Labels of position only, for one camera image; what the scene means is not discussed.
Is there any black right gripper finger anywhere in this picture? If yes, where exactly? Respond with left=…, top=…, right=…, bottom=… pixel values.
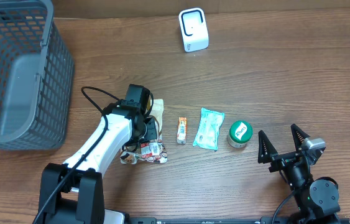
left=290, top=124, right=310, bottom=151
left=258, top=130, right=278, bottom=164

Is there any red white snack bar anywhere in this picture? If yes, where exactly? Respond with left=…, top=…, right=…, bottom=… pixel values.
left=140, top=142, right=160, bottom=159

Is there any white brown snack wrapper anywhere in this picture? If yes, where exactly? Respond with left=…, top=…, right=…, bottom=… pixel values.
left=119, top=99, right=168, bottom=165

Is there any green lid Knorr jar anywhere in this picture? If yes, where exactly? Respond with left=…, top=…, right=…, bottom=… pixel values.
left=227, top=120, right=253, bottom=148

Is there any small orange white packet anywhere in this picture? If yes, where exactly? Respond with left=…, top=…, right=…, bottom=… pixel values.
left=177, top=117, right=187, bottom=144

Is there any teal orange snack packet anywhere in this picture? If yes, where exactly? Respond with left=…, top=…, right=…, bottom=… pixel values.
left=193, top=108, right=225, bottom=151

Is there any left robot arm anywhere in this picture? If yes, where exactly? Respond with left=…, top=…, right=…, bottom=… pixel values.
left=34, top=84, right=157, bottom=224

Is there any white barcode scanner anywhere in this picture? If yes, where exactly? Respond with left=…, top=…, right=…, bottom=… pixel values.
left=178, top=7, right=209, bottom=52

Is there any grey plastic mesh basket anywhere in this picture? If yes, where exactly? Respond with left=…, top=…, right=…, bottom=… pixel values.
left=0, top=0, right=75, bottom=150

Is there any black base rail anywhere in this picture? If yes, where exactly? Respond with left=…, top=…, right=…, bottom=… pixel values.
left=124, top=217, right=350, bottom=224

